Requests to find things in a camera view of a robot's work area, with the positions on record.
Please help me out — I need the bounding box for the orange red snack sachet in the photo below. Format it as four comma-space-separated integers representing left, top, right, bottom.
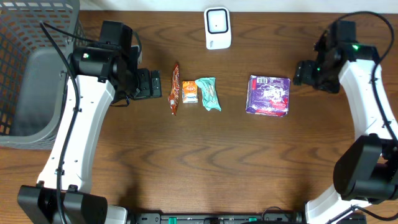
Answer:
168, 63, 180, 116

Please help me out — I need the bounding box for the small orange carton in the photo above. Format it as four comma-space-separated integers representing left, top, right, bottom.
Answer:
182, 81, 198, 103

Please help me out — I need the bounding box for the red purple snack packet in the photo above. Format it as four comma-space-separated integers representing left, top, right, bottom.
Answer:
246, 75, 290, 117

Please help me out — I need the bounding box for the teal snack wrapper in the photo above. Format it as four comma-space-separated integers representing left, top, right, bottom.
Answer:
195, 77, 221, 111

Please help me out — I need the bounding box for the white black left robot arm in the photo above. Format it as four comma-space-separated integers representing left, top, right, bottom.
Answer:
17, 21, 162, 223

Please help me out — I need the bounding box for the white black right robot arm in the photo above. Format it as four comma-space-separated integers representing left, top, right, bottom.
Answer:
293, 20, 397, 223

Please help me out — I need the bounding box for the white barcode scanner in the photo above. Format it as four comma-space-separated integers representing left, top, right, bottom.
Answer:
203, 7, 232, 50

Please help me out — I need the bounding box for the grey plastic mesh basket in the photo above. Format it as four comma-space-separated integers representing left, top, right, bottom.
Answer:
1, 0, 85, 149

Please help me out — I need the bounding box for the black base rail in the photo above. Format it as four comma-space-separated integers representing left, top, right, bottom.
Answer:
127, 210, 306, 224

